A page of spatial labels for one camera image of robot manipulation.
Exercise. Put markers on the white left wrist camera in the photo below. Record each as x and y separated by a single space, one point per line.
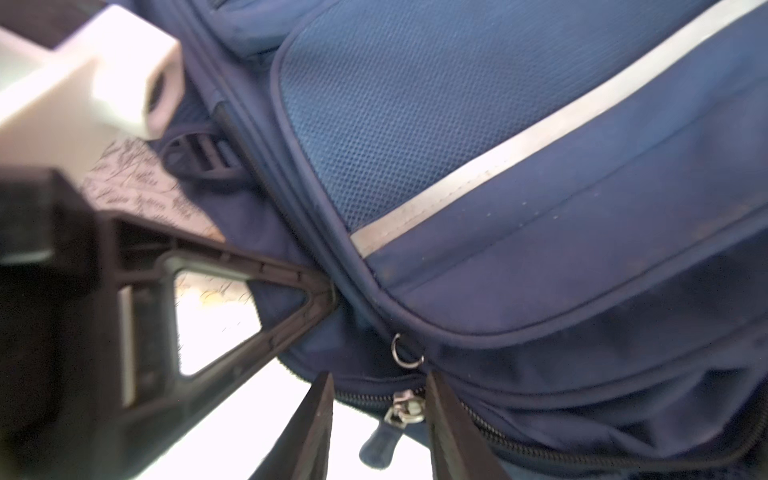
77 74

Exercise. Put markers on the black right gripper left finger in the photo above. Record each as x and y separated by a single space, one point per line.
302 450

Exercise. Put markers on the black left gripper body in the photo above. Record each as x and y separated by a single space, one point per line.
91 384

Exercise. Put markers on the navy blue student backpack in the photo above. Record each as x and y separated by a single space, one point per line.
559 206

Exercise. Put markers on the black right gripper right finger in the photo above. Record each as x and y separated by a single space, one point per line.
458 450

